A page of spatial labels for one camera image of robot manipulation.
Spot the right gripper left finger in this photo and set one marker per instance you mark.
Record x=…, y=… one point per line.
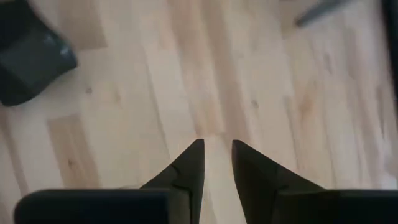
x=180, y=193

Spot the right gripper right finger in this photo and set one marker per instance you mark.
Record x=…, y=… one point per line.
x=258, y=193

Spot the black aluminium rig frame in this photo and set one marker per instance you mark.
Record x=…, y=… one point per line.
x=391, y=37

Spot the grey perforated metal stand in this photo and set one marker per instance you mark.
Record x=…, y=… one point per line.
x=320, y=11

